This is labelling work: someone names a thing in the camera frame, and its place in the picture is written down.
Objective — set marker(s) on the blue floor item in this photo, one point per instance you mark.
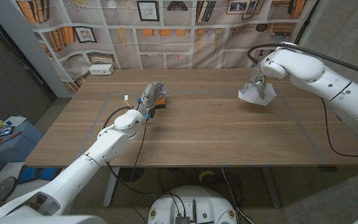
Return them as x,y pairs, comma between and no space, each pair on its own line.
30,175

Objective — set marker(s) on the yellow banana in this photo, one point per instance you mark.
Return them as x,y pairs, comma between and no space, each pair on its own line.
206,173

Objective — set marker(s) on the round grey disc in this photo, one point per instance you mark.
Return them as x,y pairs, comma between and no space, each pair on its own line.
3,189

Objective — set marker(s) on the white power strip box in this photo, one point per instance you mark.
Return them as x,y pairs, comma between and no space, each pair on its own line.
101,69

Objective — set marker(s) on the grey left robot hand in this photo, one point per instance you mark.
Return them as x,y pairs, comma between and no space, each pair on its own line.
151,96

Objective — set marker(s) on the red pen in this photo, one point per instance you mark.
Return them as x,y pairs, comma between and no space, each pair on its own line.
6,140

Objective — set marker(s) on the blue side table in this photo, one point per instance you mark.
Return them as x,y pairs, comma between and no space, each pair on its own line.
14,149

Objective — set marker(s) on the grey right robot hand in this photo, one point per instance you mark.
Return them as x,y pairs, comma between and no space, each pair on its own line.
261,90

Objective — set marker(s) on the white milk carton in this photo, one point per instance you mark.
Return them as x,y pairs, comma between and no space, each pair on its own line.
250,95

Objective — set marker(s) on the orange block with red button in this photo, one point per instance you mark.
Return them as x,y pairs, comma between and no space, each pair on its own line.
161,102

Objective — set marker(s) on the white table leg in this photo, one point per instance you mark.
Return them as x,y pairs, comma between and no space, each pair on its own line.
272,193
110,194

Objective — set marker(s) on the white paper sheet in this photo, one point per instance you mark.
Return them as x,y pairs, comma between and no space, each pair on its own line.
15,120

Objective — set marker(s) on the printed bookshelf backdrop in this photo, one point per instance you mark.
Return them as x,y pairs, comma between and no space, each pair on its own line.
179,46

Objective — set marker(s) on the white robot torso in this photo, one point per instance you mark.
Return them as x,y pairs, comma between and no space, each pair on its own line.
194,202

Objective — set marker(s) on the black floor fan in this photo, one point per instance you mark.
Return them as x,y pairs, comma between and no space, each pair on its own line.
132,175

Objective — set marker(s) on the smartphone with colourful screen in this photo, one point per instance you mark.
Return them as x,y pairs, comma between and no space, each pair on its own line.
1,132

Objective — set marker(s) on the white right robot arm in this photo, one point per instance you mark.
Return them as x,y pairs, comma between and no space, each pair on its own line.
306,68

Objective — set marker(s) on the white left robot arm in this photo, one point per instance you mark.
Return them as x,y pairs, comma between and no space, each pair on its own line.
110,146

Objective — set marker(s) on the black backdrop stand pole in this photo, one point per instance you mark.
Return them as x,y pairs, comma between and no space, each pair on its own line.
304,23

